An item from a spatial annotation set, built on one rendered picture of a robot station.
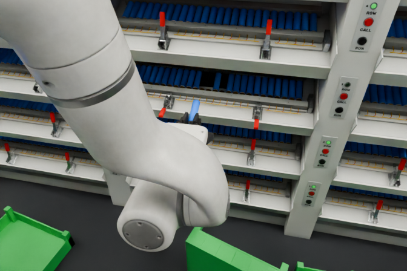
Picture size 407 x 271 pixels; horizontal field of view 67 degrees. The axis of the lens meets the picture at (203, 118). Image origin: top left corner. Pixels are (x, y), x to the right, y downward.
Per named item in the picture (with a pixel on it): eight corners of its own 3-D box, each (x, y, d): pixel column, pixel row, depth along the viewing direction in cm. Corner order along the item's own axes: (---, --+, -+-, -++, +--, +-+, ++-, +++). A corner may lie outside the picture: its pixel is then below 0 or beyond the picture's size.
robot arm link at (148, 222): (193, 156, 52) (141, 155, 53) (172, 216, 40) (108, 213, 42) (198, 194, 56) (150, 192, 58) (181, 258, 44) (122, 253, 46)
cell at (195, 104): (194, 98, 75) (189, 120, 71) (201, 101, 75) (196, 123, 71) (191, 102, 76) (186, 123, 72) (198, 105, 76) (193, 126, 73)
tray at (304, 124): (310, 136, 90) (318, 120, 82) (115, 111, 100) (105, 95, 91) (311, 81, 100) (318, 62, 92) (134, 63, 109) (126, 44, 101)
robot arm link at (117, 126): (208, 34, 31) (234, 189, 53) (65, 43, 34) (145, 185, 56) (194, 97, 25) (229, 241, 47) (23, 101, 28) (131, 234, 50)
